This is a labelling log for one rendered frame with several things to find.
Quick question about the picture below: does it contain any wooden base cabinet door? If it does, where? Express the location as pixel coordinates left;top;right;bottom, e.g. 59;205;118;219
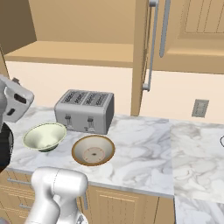
87;185;160;224

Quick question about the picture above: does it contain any silver four-slot toaster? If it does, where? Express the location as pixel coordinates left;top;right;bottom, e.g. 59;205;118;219
53;88;116;136

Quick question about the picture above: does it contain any beige bowl with brown rim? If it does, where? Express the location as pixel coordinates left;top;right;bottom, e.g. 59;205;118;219
71;134;116;167

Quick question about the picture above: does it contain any pale green bowl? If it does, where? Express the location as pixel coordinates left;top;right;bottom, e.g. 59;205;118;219
22;122;68;153

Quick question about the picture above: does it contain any wooden drawer front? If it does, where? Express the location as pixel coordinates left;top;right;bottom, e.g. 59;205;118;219
0;195;33;224
0;169;35;203

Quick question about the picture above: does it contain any wooden wall cabinet door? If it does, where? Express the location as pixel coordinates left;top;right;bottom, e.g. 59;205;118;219
150;0;224;75
129;0;154;117

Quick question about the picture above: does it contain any wooden wall cabinet body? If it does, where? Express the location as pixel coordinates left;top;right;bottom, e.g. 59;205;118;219
0;0;138;79

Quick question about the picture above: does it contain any long silver cabinet door handle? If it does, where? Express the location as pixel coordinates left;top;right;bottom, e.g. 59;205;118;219
158;0;172;59
142;0;160;92

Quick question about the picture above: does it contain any grey wall outlet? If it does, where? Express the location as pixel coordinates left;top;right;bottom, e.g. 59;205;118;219
191;98;210;119

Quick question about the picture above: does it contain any short silver base cabinet handle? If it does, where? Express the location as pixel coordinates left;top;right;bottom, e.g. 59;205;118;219
81;189;89;211

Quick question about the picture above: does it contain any silver drawer handle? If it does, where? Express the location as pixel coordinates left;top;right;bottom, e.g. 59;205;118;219
18;203;33;211
6;177;33;187

